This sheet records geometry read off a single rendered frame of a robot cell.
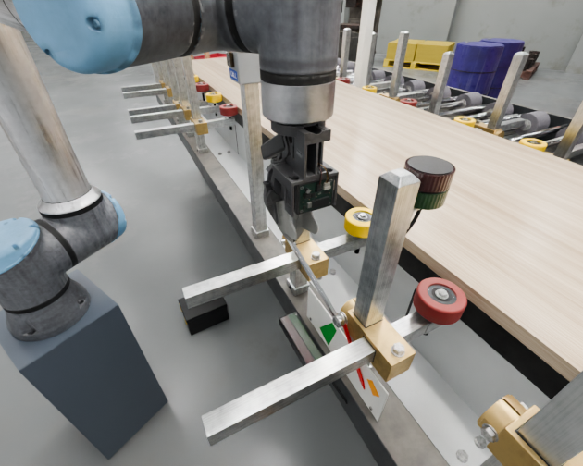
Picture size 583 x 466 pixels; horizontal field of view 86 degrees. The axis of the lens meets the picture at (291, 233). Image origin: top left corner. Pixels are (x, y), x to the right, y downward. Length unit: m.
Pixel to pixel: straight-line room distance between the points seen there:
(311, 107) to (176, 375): 1.36
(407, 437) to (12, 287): 0.89
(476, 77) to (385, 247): 4.55
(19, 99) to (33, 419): 1.23
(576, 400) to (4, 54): 0.98
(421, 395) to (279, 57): 0.70
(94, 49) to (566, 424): 0.49
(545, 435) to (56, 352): 0.99
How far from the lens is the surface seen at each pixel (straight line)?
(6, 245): 0.94
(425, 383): 0.83
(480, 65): 4.91
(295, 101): 0.37
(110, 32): 0.32
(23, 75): 0.90
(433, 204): 0.43
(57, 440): 1.63
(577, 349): 0.64
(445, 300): 0.59
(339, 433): 1.40
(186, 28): 0.38
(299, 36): 0.36
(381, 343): 0.54
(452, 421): 0.81
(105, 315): 1.05
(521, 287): 0.69
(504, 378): 0.73
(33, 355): 1.05
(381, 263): 0.45
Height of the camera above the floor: 1.31
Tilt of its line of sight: 37 degrees down
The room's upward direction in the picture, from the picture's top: straight up
